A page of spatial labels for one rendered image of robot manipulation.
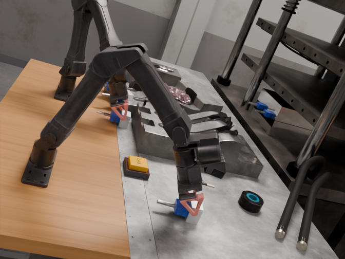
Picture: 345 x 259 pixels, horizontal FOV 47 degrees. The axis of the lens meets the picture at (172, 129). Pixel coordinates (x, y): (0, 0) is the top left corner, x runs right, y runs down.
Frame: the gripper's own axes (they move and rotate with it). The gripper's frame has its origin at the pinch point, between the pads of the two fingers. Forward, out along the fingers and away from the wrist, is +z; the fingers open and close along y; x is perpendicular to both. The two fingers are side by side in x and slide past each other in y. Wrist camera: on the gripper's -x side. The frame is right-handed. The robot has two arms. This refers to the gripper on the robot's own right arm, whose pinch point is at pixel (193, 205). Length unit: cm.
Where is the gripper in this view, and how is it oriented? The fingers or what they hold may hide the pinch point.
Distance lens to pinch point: 116.7
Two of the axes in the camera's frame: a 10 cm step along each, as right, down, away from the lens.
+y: -0.3, -4.2, 9.1
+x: -9.9, 1.6, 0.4
